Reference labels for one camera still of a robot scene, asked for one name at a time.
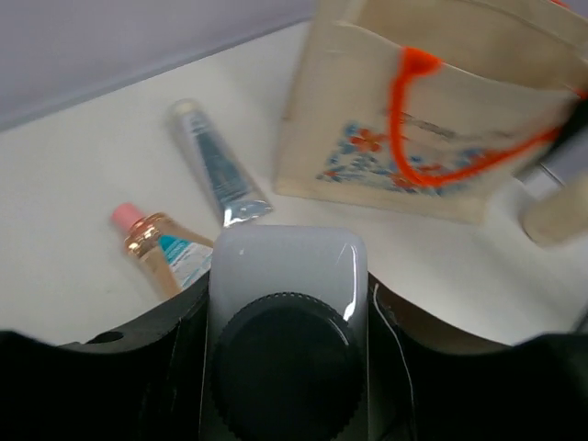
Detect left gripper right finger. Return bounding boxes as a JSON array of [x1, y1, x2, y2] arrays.
[[368, 276, 587, 440]]

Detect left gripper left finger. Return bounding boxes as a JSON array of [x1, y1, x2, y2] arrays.
[[1, 276, 209, 440]]

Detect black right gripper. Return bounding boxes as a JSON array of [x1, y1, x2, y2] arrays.
[[514, 98, 588, 203]]

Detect white bottle black cap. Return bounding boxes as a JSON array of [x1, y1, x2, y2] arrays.
[[200, 226, 368, 441]]

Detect pink shampoo bottle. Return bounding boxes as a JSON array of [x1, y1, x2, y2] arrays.
[[111, 203, 214, 299]]

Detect silver tube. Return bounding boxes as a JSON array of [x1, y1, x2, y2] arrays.
[[168, 99, 274, 228]]

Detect canvas bag orange handles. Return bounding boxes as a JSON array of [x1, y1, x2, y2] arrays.
[[274, 1, 587, 223]]

